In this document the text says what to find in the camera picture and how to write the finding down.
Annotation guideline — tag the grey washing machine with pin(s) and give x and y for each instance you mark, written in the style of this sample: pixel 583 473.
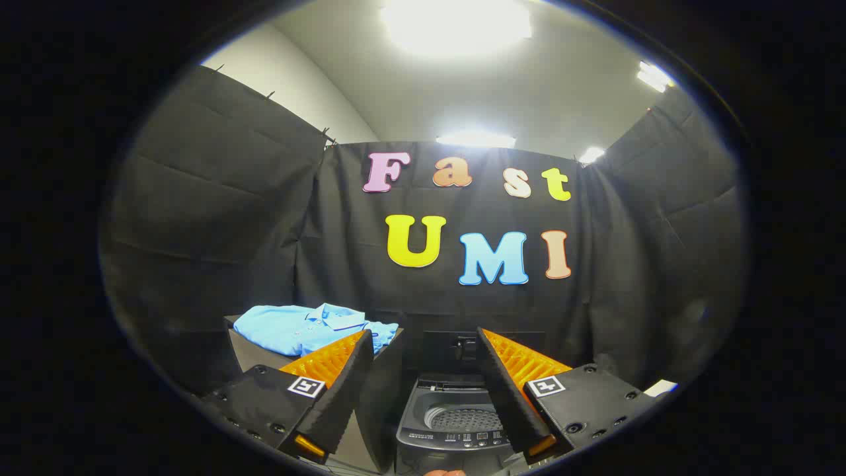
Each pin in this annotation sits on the grey washing machine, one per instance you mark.
pixel 456 439

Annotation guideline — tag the black backdrop cloth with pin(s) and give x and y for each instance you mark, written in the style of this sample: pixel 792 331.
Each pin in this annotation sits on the black backdrop cloth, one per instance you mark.
pixel 410 297

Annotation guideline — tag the light blue polo shirt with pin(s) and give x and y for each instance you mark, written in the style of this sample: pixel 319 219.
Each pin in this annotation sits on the light blue polo shirt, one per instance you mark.
pixel 291 327

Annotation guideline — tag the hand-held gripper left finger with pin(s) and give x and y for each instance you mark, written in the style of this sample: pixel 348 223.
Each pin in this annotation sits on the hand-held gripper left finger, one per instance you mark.
pixel 344 390

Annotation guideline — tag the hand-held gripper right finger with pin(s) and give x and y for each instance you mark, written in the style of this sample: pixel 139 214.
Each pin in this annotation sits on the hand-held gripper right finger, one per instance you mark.
pixel 505 390

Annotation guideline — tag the grey cabinet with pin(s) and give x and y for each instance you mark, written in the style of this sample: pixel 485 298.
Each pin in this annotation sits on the grey cabinet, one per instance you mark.
pixel 383 410

